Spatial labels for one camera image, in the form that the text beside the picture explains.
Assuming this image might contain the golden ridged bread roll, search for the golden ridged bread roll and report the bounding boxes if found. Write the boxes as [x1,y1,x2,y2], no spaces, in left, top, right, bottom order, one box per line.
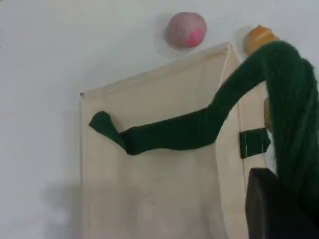
[243,24,281,130]

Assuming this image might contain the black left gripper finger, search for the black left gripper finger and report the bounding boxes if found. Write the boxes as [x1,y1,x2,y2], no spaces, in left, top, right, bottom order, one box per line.
[245,168,319,239]

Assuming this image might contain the white canvas bag green handles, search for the white canvas bag green handles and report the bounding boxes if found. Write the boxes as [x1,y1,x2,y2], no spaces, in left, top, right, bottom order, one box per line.
[79,40,319,239]

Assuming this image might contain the pink peach fruit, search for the pink peach fruit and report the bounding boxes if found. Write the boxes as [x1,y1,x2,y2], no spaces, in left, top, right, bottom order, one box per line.
[166,11,207,49]

